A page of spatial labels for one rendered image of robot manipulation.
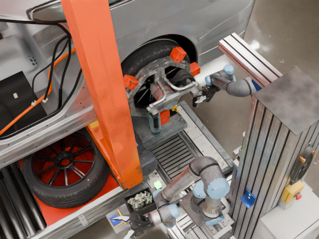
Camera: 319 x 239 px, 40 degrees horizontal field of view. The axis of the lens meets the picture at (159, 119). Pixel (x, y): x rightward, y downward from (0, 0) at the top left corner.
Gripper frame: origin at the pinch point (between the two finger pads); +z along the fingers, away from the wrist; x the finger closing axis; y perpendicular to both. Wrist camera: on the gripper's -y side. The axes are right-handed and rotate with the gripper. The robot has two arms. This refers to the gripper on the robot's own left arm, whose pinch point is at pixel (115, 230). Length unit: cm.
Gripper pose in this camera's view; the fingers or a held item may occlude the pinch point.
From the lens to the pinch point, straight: 240.6
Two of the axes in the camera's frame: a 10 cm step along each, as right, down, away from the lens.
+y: 1.0, 6.5, 7.5
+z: -9.4, 3.2, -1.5
